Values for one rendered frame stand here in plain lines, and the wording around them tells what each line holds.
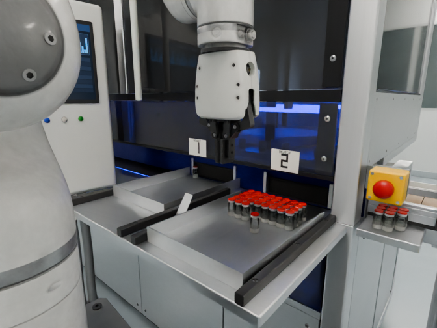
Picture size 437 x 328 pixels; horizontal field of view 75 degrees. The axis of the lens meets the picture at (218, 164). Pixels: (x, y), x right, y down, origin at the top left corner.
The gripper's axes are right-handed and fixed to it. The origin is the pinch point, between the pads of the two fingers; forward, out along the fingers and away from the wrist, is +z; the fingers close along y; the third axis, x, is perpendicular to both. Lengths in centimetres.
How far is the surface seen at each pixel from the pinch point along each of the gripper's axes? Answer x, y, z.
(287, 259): -8.7, -8.1, 20.9
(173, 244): 2.5, 10.9, 19.9
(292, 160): -34.5, 4.5, 8.1
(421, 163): -494, 13, 91
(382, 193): -31.1, -18.2, 11.6
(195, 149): -34, 42, 9
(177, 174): -36, 54, 21
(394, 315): -132, -15, 111
